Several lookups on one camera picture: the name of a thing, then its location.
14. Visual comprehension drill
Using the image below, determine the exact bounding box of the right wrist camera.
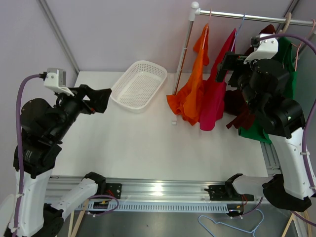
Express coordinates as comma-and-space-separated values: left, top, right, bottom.
243, 34, 278, 64

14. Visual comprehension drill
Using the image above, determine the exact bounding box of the right black mount plate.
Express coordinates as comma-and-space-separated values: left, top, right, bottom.
204, 185, 254, 201

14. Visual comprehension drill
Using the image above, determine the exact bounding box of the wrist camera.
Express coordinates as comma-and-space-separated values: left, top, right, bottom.
44, 68, 74, 96
243, 34, 278, 64

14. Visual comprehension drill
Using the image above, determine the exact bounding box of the blue wire hanger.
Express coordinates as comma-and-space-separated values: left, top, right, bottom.
231, 13, 245, 52

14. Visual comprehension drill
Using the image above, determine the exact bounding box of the silver clothes rack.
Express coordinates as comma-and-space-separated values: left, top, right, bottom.
169, 1, 316, 125

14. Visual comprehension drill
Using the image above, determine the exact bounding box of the pink t shirt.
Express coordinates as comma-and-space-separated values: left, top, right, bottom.
199, 29, 237, 131

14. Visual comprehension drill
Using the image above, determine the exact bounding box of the maroon t shirt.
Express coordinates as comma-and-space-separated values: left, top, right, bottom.
224, 24, 276, 130

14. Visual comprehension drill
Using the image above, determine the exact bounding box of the green t shirt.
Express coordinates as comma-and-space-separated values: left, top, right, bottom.
238, 37, 297, 145

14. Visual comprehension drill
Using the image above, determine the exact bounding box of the orange t shirt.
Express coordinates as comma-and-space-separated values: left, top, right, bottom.
166, 24, 209, 126

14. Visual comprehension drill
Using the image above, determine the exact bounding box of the left black mount plate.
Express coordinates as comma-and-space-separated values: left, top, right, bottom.
103, 183, 122, 199

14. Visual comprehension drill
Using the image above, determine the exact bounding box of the white slotted cable duct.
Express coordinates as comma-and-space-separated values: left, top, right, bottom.
74, 202, 228, 213

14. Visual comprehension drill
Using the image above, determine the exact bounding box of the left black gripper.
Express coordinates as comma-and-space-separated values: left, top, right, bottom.
51, 82, 112, 141

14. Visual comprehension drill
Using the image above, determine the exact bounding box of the beige hanger lower right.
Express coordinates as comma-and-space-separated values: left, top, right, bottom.
281, 214, 313, 237

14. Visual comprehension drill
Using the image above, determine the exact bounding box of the white perforated plastic basket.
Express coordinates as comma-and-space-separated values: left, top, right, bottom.
111, 60, 167, 114

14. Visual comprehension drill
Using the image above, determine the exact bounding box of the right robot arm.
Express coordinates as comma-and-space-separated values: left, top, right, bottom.
216, 52, 314, 212

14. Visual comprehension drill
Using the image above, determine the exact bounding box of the pink wire hanger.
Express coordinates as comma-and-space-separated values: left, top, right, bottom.
292, 19, 316, 71
202, 9, 212, 49

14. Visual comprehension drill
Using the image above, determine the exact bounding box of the black mount plate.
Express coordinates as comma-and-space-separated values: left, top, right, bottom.
204, 185, 254, 201
103, 183, 122, 199

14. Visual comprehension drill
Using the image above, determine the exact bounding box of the beige wooden hanger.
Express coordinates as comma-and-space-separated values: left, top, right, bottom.
279, 12, 292, 33

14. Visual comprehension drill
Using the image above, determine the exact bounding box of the beige hangers lower left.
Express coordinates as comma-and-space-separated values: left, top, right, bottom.
68, 199, 89, 237

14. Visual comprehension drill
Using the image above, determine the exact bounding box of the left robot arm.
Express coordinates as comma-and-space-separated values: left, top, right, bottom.
3, 84, 112, 237

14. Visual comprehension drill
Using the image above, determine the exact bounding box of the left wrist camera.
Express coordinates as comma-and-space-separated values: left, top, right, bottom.
44, 68, 74, 96

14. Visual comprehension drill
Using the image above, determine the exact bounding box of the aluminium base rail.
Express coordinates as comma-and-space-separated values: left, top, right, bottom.
46, 176, 224, 203

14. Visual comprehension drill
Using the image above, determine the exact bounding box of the blue hanger on floor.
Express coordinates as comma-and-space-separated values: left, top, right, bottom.
198, 208, 265, 237

